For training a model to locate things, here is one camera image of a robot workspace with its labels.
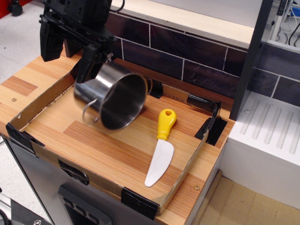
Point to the cardboard fence with black tape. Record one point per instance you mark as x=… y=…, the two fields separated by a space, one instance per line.
x=42 y=124

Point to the white ridged drainboard sink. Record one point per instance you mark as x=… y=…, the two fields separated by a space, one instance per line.
x=270 y=126

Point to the dark grey left post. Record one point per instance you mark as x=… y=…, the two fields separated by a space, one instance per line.
x=72 y=48

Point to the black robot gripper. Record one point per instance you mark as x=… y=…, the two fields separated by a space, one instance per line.
x=83 y=22

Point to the black caster wheel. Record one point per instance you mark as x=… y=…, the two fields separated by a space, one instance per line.
x=15 y=8

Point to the dark grey cabinet post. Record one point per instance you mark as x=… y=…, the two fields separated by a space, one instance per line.
x=252 y=60

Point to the stainless steel pot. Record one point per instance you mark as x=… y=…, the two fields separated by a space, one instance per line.
x=114 y=98

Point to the yellow handled white toy knife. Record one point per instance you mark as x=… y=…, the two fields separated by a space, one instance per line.
x=164 y=150

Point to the grey oven control panel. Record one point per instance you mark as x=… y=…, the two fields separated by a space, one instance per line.
x=81 y=212

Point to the white power strip with cables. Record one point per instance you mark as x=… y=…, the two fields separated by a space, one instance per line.
x=285 y=24

